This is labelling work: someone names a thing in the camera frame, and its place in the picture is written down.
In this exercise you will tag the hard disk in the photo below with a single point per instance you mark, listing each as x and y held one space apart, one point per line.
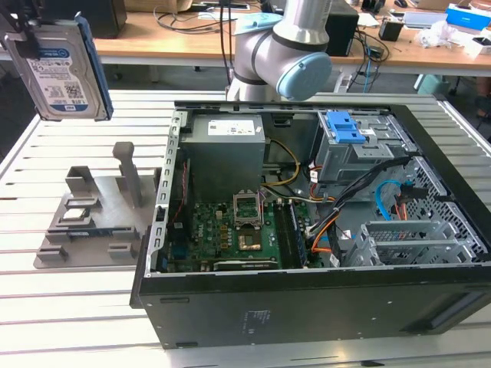
57 76

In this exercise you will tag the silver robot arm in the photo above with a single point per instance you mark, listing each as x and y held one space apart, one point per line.
261 50

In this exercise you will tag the grey metal disk bay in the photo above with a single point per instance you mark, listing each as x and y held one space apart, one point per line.
433 251

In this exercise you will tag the large black box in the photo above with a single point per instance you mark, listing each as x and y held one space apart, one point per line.
103 19

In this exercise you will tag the brown cardboard box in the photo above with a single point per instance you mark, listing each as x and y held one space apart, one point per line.
153 4

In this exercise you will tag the long wooden desk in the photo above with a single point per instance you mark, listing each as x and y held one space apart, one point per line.
172 46

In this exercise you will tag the silver CPU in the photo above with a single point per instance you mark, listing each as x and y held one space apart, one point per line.
76 214

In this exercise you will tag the grey parts rack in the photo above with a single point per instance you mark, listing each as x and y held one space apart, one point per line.
111 207

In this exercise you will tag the grey power supply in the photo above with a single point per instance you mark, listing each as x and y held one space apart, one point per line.
222 165

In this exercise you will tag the black case fan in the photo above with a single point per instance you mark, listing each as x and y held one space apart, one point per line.
178 214

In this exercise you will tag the CPU socket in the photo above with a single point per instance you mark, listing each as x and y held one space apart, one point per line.
247 212

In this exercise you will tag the green motherboard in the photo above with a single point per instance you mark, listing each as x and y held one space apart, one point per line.
215 245

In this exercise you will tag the black computer tower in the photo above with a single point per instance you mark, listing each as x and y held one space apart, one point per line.
343 34

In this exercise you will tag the copper chipset heatsink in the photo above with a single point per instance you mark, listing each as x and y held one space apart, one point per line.
251 242

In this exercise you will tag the white power strip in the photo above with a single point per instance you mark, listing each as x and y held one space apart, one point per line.
343 82

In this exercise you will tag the black graphics card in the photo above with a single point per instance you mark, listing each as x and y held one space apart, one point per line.
245 264

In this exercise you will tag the blue plastic latch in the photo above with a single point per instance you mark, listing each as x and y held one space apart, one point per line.
343 128

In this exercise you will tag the black RAM slot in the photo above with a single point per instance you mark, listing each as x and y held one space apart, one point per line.
282 234

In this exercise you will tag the grey optical drive cage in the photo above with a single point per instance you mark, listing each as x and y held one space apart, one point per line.
345 161

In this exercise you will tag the grey flat device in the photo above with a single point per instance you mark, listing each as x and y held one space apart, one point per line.
424 20

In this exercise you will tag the white crumpled plastic bag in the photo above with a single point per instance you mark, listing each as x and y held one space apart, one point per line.
437 36

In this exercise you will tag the pale green bin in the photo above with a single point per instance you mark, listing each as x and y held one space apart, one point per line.
435 84

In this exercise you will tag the black PC case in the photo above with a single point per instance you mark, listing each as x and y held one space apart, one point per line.
307 318

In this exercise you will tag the blue white box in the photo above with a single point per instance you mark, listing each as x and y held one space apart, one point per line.
468 15

